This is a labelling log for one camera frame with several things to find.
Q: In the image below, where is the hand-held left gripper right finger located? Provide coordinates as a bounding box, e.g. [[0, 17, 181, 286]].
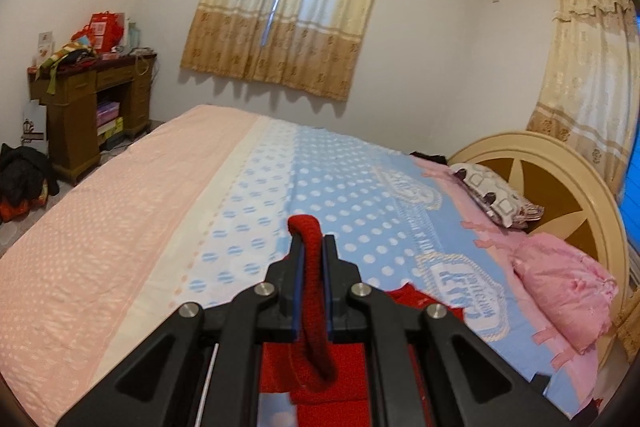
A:
[[323, 234, 572, 427]]

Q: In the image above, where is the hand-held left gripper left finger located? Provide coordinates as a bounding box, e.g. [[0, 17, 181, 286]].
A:
[[55, 231, 306, 427]]

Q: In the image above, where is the red knit garment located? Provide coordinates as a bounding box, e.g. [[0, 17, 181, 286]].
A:
[[257, 214, 467, 427]]

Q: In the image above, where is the black clothes pile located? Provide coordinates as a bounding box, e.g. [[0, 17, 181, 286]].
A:
[[0, 143, 61, 223]]

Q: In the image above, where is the bed with dotted bedspread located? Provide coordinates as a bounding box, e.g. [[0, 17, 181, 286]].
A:
[[0, 104, 603, 427]]

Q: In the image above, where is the dark cloth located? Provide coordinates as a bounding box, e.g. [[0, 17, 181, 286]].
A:
[[409, 151, 449, 166]]

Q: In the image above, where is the patterned pillow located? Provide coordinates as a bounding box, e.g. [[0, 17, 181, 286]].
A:
[[449, 163, 545, 229]]

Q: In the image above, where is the pink pillow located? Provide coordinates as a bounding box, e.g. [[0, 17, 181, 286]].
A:
[[511, 234, 620, 354]]

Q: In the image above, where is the yellow box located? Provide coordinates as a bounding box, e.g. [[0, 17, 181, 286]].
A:
[[97, 117, 125, 146]]

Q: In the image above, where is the cream wooden headboard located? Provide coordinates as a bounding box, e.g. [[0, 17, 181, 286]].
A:
[[447, 132, 632, 360]]

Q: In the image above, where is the purple box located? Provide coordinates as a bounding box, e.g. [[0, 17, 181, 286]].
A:
[[96, 101, 121, 128]]

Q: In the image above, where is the brown wooden desk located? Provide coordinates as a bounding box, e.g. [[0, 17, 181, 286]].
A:
[[27, 53, 157, 186]]

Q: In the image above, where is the wide beige curtain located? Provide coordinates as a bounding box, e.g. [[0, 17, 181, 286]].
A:
[[180, 0, 393, 102]]

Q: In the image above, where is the pale teal bag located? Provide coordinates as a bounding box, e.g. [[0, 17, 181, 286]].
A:
[[125, 19, 144, 48]]

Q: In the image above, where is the white paper bag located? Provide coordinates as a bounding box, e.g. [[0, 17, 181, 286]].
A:
[[22, 102, 49, 154]]

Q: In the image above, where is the window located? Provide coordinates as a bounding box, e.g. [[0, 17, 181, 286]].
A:
[[619, 7, 640, 254]]

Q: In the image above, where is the large red gift bag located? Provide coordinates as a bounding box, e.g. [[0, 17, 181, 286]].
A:
[[90, 12, 126, 54]]

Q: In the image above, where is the green striped cloth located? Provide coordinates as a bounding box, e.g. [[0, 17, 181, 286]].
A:
[[40, 41, 97, 96]]

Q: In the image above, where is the narrow beige curtain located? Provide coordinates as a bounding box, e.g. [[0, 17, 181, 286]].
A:
[[525, 0, 639, 204]]

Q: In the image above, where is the white card box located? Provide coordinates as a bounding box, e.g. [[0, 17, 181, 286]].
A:
[[36, 32, 55, 68]]

